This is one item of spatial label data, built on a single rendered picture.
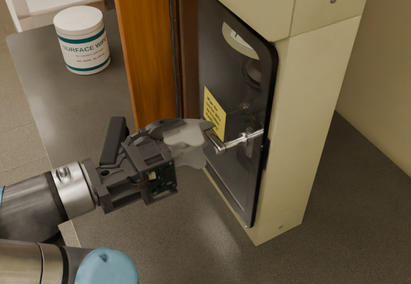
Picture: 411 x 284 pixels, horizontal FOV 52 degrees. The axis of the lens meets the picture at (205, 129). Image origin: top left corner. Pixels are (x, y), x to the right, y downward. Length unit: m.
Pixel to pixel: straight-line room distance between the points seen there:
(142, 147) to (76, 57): 0.64
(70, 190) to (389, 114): 0.74
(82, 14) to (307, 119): 0.78
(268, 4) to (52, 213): 0.38
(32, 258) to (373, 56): 0.83
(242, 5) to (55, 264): 0.33
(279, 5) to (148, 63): 0.48
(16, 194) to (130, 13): 0.40
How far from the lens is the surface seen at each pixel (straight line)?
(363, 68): 1.08
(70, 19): 1.23
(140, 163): 0.59
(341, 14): 0.55
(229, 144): 0.65
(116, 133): 0.67
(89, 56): 1.22
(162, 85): 0.95
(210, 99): 0.74
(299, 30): 0.51
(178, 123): 0.65
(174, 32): 0.81
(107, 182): 0.60
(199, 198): 0.91
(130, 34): 0.85
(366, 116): 1.12
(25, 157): 2.43
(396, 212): 0.98
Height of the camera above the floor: 1.68
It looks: 45 degrees down
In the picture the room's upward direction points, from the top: straight up
